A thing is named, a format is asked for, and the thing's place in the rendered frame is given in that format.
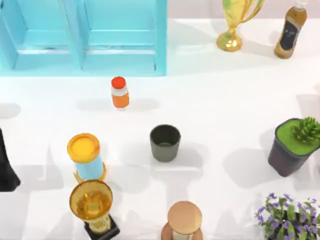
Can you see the dark grey cup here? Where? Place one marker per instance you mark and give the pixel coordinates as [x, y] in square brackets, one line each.
[165, 147]

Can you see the orange bottle with red cap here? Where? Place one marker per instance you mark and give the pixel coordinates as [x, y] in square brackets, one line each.
[120, 97]

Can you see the yellow and blue can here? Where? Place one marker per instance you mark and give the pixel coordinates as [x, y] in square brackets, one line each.
[86, 160]

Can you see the light blue rack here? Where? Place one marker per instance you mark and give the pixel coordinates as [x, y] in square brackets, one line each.
[120, 37]

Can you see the wooden hourglass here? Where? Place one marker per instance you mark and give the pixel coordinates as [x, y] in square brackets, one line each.
[183, 220]

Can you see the amber trophy on black base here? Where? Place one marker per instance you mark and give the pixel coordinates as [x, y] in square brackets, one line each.
[91, 202]

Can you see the dark pot with green succulent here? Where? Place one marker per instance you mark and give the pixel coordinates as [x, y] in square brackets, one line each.
[290, 152]

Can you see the brown bottle with black label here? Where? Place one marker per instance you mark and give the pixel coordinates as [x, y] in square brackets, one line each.
[290, 32]

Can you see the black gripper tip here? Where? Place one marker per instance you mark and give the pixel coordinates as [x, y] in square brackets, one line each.
[6, 172]

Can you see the purple flower plant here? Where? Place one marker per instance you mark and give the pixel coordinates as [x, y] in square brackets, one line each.
[290, 220]

